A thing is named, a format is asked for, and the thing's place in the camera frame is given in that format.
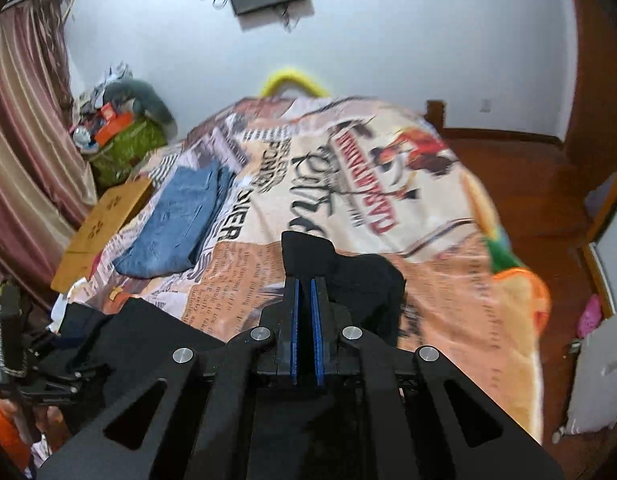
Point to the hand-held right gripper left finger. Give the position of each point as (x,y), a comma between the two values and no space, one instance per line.
(293,330)

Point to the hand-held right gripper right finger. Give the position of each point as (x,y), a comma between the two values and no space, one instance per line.
(317,330)

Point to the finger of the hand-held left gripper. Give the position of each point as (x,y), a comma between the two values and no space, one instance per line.
(68,386)
(63,352)

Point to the black pants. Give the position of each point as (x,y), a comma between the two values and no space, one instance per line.
(358,280)

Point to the person's left hand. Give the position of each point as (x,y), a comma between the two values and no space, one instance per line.
(48,417)

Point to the printed blanket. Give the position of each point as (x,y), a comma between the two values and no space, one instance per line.
(428,285)

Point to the brown paw print mat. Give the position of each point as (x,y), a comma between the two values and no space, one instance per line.
(103,215)

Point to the folded blue jeans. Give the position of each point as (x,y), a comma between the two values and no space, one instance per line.
(178,220)

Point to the striped pink curtain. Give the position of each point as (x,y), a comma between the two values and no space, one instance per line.
(23,135)

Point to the green bag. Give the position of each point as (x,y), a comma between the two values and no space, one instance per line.
(123,145)

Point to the orange box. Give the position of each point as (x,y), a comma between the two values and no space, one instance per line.
(113,125)

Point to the yellow pillow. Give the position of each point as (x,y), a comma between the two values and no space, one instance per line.
(288,77)

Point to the grey cloth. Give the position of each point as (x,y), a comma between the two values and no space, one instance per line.
(143,95)

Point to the pink toy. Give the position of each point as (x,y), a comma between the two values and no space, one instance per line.
(588,316)

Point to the white box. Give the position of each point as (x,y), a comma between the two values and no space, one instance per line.
(598,380)

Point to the white wardrobe door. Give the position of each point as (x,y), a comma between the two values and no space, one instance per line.
(608,240)

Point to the wooden door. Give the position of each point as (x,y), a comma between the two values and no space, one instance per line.
(598,60)

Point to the wooden bed post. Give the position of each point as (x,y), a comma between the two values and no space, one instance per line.
(436,112)

